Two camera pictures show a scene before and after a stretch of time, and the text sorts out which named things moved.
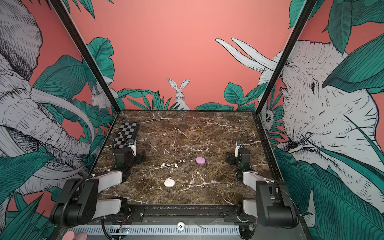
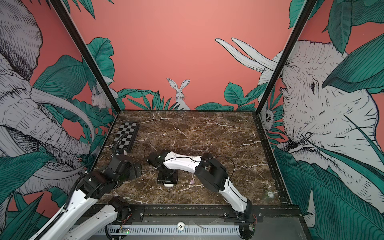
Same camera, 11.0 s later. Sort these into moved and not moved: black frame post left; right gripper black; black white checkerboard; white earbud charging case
Moved: right gripper black
Not moved: black frame post left; black white checkerboard; white earbud charging case
